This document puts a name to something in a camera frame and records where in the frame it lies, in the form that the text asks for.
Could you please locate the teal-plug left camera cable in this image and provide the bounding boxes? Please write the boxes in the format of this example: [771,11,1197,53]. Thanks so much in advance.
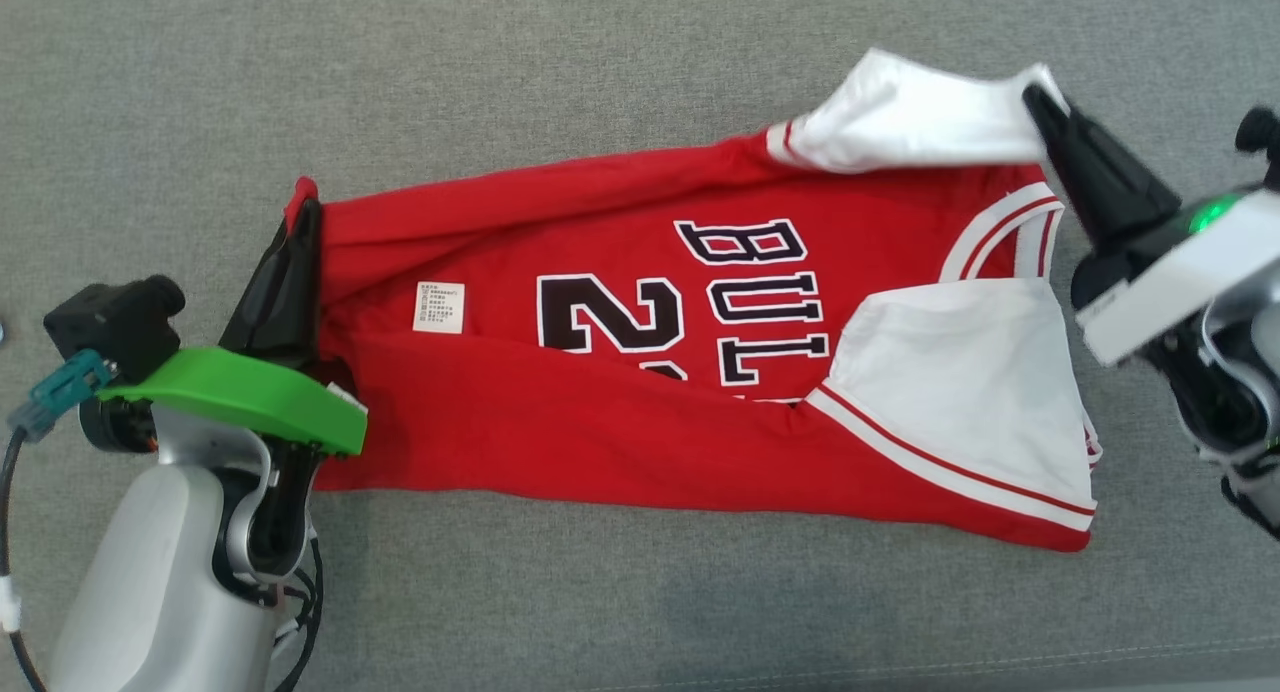
[0,349,117,692]

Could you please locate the red Bulls basketball jersey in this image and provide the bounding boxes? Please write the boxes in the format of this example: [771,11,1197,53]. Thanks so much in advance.
[284,46,1103,554]

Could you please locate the thin black left arm cables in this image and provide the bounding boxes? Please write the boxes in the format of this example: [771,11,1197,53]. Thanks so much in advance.
[268,527,328,692]

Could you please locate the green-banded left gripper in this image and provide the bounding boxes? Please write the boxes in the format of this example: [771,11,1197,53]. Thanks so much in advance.
[96,198,369,460]

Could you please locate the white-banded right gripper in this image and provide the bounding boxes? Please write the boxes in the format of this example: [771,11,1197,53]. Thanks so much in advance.
[1021,84,1280,369]

